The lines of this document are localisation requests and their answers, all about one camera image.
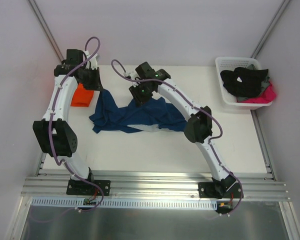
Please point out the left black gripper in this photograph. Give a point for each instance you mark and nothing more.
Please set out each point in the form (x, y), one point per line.
(91, 78)

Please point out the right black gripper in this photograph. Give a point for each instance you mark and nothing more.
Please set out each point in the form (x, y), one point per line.
(142, 95)

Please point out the navy blue t-shirt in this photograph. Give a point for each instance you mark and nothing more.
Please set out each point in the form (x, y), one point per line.
(154, 115)

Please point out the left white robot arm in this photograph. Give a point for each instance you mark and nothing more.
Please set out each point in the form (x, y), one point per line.
(53, 132)

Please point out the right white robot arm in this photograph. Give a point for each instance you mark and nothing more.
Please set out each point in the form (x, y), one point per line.
(198, 128)

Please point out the orange folded t-shirt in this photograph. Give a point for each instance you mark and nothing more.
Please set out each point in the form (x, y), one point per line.
(82, 97)

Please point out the left corner aluminium profile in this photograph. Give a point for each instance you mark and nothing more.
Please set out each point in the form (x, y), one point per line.
(46, 29)

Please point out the corner aluminium profile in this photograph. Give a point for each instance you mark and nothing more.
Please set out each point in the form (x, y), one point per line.
(270, 28)
(46, 29)

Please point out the white plastic laundry basket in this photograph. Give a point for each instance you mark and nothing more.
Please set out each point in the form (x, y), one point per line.
(230, 63)

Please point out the black t-shirt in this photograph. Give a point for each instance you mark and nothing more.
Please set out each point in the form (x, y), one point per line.
(242, 82)

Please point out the pink t-shirt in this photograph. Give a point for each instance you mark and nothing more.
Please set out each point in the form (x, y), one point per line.
(267, 95)

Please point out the right corner aluminium profile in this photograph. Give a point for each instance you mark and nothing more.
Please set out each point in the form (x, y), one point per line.
(270, 28)

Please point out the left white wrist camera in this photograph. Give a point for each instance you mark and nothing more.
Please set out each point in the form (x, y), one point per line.
(92, 64)

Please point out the aluminium mounting rail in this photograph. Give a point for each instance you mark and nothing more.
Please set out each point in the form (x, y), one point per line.
(157, 185)

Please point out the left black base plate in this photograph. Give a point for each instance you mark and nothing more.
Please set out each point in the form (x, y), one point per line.
(79, 188)

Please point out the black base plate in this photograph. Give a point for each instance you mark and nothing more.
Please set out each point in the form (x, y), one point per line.
(216, 191)
(79, 188)

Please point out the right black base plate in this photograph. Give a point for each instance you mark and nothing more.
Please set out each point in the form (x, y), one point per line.
(216, 191)

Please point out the white slotted cable duct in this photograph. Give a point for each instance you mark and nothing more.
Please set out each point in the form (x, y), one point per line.
(124, 203)

